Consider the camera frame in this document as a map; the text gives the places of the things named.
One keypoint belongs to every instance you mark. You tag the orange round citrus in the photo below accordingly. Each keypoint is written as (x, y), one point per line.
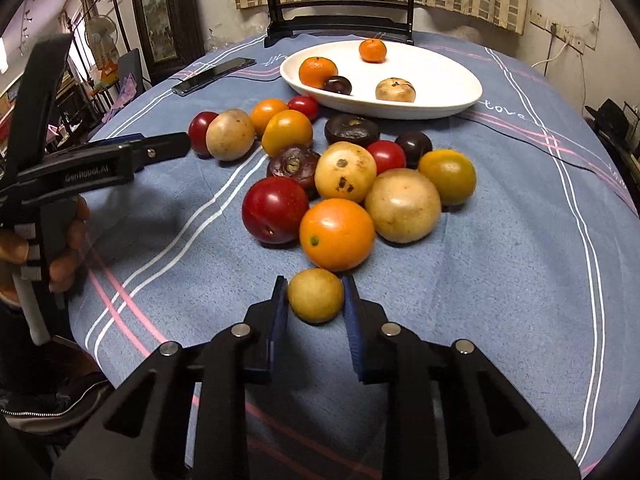
(337, 234)

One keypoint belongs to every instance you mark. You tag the dark purple plum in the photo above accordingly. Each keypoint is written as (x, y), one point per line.
(338, 84)

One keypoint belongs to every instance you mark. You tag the cracked beige fruit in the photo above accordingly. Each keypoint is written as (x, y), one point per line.
(395, 90)

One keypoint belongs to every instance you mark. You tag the small orange kumquat-like fruit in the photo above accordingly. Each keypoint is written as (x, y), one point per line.
(263, 111)

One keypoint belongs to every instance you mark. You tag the red cherry tomato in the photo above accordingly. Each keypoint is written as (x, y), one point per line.
(387, 155)

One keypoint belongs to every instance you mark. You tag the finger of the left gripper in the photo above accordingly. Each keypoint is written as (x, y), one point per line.
(155, 149)
(121, 139)

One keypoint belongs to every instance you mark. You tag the small red tomato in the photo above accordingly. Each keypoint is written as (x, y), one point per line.
(306, 105)

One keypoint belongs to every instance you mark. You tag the blue striped tablecloth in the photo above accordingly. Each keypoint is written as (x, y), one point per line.
(540, 269)

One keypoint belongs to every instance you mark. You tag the wall power strip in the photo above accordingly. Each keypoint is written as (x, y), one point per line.
(556, 30)

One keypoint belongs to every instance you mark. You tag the large tan passion fruit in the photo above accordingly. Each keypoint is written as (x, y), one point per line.
(230, 135)

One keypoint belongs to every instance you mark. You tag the pale tan passion fruit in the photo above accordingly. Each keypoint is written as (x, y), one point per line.
(404, 205)

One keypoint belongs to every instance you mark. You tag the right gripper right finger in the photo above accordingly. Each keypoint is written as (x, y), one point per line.
(363, 320)

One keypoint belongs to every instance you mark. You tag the dark purple mangosteen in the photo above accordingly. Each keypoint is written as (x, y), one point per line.
(298, 163)

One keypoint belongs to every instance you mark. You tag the large orange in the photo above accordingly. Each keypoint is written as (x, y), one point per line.
(314, 72)

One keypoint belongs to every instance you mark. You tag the dark flat mangosteen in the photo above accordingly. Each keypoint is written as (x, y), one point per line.
(352, 129)

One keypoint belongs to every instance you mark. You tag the small mandarin orange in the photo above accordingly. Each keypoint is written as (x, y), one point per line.
(372, 50)

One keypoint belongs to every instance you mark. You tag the dark framed painting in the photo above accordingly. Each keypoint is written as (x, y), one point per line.
(170, 35)

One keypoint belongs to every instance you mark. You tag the standing fan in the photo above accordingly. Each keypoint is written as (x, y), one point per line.
(101, 38)

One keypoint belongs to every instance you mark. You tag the black smartphone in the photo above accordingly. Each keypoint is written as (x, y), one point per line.
(205, 77)

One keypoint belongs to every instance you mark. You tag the large red plum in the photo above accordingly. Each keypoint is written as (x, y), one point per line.
(197, 131)

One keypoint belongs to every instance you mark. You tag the yellow-green citrus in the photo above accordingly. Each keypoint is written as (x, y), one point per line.
(452, 173)

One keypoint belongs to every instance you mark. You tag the small yellow-green lime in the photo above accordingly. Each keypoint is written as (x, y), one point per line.
(316, 296)

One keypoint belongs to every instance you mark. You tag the round goldfish screen stand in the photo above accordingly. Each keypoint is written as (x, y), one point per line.
(281, 27)

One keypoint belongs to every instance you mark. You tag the yellow-orange fruit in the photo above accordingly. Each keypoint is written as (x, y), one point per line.
(286, 129)

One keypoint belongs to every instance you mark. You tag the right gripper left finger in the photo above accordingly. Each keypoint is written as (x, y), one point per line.
(267, 320)

